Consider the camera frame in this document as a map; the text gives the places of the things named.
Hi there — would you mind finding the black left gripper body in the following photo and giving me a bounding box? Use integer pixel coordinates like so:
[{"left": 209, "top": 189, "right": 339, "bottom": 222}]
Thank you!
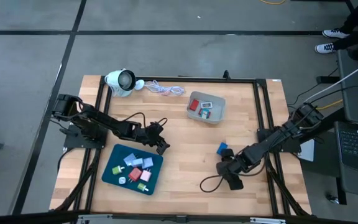
[{"left": 141, "top": 121, "right": 165, "bottom": 147}]

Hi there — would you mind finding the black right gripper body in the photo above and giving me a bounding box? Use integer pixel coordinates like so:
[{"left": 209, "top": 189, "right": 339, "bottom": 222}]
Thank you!
[{"left": 215, "top": 148, "right": 248, "bottom": 179}]

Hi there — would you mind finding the dark blue digital clock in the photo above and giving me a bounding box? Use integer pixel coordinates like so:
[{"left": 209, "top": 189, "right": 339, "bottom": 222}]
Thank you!
[{"left": 216, "top": 142, "right": 229, "bottom": 156}]

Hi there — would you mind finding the pink wall charger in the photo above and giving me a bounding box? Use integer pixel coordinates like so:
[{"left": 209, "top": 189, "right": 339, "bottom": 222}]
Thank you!
[{"left": 139, "top": 169, "right": 152, "bottom": 183}]

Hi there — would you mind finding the red wall charger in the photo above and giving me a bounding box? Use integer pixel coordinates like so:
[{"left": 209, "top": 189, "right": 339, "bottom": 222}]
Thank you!
[{"left": 127, "top": 167, "right": 143, "bottom": 183}]

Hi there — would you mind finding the teal plastic tray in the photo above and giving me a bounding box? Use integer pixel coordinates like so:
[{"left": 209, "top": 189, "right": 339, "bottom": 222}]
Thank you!
[{"left": 101, "top": 143, "right": 164, "bottom": 196}]

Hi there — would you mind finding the silver aluminium bar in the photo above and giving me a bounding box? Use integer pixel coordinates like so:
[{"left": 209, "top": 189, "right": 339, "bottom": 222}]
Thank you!
[{"left": 249, "top": 217, "right": 287, "bottom": 224}]

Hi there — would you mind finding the grey plastic bin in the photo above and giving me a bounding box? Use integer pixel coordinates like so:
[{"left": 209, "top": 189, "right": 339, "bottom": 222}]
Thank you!
[{"left": 186, "top": 90, "right": 226, "bottom": 125}]

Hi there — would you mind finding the white box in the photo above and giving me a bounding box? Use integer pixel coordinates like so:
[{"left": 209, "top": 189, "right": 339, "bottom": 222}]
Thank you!
[{"left": 300, "top": 138, "right": 316, "bottom": 162}]

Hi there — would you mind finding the black power strip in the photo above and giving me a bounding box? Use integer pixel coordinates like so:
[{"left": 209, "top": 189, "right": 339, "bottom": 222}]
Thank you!
[{"left": 315, "top": 76, "right": 341, "bottom": 85}]

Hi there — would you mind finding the grey side desk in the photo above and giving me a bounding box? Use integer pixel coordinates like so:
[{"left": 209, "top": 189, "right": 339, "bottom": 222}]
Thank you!
[{"left": 337, "top": 49, "right": 358, "bottom": 124}]

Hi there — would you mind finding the person's shoe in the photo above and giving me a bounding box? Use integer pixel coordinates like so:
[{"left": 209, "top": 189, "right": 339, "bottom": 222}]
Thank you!
[
  {"left": 321, "top": 28, "right": 351, "bottom": 40},
  {"left": 314, "top": 42, "right": 337, "bottom": 55}
]

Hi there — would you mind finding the white and pink cable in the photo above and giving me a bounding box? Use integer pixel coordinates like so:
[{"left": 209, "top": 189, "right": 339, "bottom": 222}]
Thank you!
[{"left": 144, "top": 80, "right": 186, "bottom": 96}]

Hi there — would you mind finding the white camera with cable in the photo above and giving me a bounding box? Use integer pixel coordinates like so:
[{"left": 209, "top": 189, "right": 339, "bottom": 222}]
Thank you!
[{"left": 104, "top": 68, "right": 145, "bottom": 98}]

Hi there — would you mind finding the black table frame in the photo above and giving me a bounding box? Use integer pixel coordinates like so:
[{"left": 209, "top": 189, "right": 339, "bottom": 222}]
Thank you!
[{"left": 50, "top": 70, "right": 312, "bottom": 224}]

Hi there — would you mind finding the yellow cable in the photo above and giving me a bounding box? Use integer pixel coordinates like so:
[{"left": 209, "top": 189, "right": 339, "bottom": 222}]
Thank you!
[
  {"left": 259, "top": 0, "right": 287, "bottom": 6},
  {"left": 318, "top": 98, "right": 344, "bottom": 111}
]

